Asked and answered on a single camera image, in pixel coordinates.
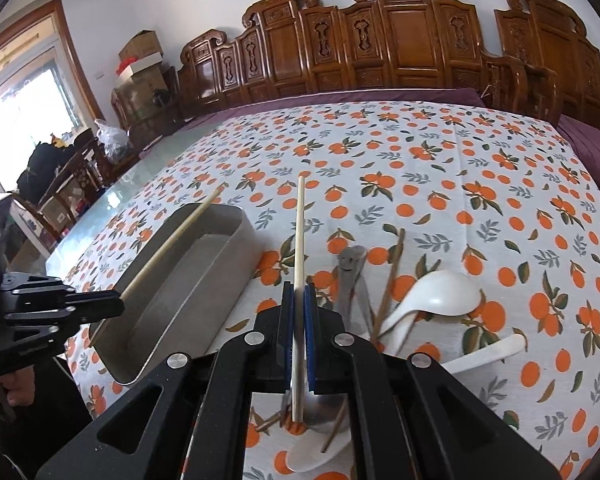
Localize light wooden chopstick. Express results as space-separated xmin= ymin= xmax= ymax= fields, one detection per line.
xmin=121 ymin=184 xmax=225 ymax=301
xmin=290 ymin=176 xmax=306 ymax=422

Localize smiley metal utensil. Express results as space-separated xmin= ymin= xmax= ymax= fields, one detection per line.
xmin=334 ymin=245 xmax=373 ymax=335

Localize metal spoon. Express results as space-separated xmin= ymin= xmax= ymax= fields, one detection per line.
xmin=303 ymin=392 xmax=347 ymax=434

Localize dark wooden chopstick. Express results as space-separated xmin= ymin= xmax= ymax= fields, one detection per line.
xmin=321 ymin=400 xmax=348 ymax=453
xmin=370 ymin=229 xmax=405 ymax=346

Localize large white ladle spoon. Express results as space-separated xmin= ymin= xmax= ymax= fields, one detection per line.
xmin=380 ymin=270 xmax=481 ymax=335

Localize white soup spoon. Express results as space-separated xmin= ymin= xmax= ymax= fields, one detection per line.
xmin=442 ymin=334 xmax=526 ymax=375

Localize person's left hand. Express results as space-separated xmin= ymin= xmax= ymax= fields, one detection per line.
xmin=0 ymin=366 xmax=35 ymax=406

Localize metal rectangular tray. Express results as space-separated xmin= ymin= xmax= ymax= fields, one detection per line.
xmin=93 ymin=204 xmax=262 ymax=387

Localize white plastic bag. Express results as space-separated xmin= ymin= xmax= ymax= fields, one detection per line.
xmin=95 ymin=119 xmax=132 ymax=164

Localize orange print tablecloth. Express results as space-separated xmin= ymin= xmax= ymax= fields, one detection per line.
xmin=46 ymin=101 xmax=600 ymax=479

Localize stacked cardboard boxes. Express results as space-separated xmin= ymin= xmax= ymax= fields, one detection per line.
xmin=110 ymin=30 xmax=171 ymax=129

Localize carved wooden bench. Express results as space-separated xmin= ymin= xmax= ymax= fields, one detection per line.
xmin=494 ymin=0 xmax=600 ymax=129
xmin=176 ymin=0 xmax=531 ymax=122

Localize purple bench cushion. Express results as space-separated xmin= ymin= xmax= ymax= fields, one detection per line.
xmin=557 ymin=115 xmax=600 ymax=183

